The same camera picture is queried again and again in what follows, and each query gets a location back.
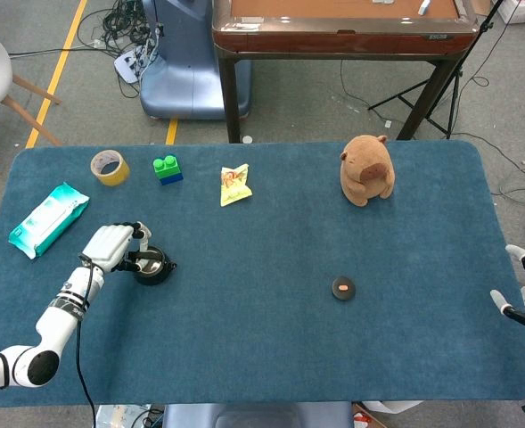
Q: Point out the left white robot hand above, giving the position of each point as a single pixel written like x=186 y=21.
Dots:
x=108 y=245

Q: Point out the black cast iron teapot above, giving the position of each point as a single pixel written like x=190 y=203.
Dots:
x=159 y=277

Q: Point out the small black round disc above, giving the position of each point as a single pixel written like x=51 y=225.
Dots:
x=338 y=292

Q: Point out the blue own robot base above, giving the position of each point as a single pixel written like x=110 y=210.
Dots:
x=253 y=417

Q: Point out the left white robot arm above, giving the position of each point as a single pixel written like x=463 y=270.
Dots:
x=61 y=312

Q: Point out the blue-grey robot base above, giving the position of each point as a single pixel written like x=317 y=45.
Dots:
x=186 y=84

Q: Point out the teal wet wipes pack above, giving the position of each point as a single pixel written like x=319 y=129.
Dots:
x=43 y=223

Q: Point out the yellow tape roll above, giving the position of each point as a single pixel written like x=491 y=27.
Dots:
x=117 y=177

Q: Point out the green and blue toy block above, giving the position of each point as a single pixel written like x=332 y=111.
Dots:
x=168 y=171

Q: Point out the yellow snack bag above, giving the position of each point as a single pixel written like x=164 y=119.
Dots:
x=233 y=191

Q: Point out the blue table mat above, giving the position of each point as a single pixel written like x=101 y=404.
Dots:
x=262 y=241

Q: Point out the clear plastic package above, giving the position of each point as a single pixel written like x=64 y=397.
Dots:
x=119 y=417

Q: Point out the white power strip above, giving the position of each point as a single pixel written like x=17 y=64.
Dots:
x=126 y=67

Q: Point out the brown capybara plush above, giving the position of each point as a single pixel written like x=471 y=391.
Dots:
x=364 y=178

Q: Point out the black tripod stand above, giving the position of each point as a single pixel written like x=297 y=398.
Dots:
x=486 y=27

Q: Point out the white box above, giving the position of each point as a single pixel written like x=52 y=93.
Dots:
x=522 y=11

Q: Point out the brown cardboard box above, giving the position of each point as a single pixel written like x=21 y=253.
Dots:
x=482 y=5

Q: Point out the brown mahjong table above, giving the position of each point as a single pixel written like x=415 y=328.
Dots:
x=333 y=42

